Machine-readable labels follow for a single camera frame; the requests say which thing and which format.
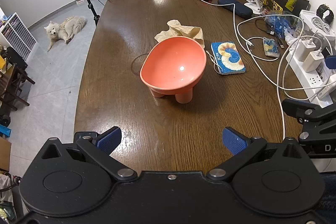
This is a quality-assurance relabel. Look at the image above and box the white charging cable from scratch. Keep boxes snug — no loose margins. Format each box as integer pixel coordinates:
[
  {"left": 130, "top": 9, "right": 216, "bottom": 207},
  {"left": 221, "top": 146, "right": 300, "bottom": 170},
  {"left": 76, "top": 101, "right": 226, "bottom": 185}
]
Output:
[{"left": 194, "top": 0, "right": 336, "bottom": 140}]

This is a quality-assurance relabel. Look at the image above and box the white dog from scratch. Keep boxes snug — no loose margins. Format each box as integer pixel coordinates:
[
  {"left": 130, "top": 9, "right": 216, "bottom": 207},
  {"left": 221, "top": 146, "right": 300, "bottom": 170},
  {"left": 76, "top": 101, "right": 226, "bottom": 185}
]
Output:
[{"left": 44, "top": 16, "right": 87, "bottom": 52}]

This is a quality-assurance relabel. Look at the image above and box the white power strip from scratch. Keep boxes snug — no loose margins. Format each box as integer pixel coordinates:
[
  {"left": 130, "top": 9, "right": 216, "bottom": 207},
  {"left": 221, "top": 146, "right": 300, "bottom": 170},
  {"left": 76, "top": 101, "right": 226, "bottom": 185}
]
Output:
[{"left": 286, "top": 51, "right": 335, "bottom": 107}]

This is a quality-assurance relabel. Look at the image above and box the dark blue glasses case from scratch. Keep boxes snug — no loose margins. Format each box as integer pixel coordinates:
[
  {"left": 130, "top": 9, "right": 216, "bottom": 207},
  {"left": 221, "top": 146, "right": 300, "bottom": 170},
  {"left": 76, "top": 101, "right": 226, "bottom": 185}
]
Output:
[{"left": 218, "top": 0, "right": 253, "bottom": 19}]

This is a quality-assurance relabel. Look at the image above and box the dark wooden chair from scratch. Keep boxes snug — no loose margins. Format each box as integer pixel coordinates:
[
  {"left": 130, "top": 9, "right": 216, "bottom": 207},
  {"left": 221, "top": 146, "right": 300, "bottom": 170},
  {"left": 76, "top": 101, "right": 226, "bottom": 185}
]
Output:
[{"left": 1, "top": 47, "right": 35, "bottom": 111}]

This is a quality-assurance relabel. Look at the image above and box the blue plastic bag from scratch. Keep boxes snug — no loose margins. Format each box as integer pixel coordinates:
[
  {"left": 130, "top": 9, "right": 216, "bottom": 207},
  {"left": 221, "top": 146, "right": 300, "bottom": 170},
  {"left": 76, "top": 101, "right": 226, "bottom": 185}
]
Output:
[{"left": 265, "top": 15, "right": 298, "bottom": 39}]

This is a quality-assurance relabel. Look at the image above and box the beige cleaning cloth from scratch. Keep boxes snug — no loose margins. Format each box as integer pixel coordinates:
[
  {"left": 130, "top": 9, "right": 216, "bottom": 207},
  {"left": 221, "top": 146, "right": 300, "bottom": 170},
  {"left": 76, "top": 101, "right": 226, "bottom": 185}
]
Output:
[{"left": 154, "top": 19, "right": 205, "bottom": 48}]

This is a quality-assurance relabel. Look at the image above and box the orange footed bowl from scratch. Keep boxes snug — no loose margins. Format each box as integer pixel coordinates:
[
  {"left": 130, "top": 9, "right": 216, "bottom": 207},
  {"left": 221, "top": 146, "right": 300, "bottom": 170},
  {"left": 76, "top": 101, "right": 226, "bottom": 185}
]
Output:
[{"left": 139, "top": 36, "right": 207, "bottom": 103}]

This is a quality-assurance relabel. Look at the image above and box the blue patterned sponge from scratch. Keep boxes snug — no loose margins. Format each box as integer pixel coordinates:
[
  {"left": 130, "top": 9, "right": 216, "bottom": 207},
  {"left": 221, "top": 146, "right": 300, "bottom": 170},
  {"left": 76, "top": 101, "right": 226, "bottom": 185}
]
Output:
[{"left": 210, "top": 42, "right": 245, "bottom": 76}]

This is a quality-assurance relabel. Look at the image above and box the white drawer shelf unit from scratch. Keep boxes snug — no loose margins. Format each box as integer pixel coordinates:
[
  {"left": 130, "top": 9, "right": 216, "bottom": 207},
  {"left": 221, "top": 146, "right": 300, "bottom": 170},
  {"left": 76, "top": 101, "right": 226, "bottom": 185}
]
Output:
[{"left": 1, "top": 12, "right": 37, "bottom": 61}]

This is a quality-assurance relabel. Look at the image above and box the black wristwatch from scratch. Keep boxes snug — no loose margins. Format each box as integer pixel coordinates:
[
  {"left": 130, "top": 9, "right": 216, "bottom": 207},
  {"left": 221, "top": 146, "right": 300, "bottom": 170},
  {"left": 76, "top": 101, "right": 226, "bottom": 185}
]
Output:
[{"left": 316, "top": 4, "right": 334, "bottom": 25}]

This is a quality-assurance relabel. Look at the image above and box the white phone charger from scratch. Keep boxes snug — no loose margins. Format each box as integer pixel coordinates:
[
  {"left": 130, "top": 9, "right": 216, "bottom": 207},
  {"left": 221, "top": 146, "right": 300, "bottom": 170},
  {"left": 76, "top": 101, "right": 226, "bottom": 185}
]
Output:
[
  {"left": 302, "top": 50, "right": 324, "bottom": 73},
  {"left": 294, "top": 38, "right": 316, "bottom": 62}
]

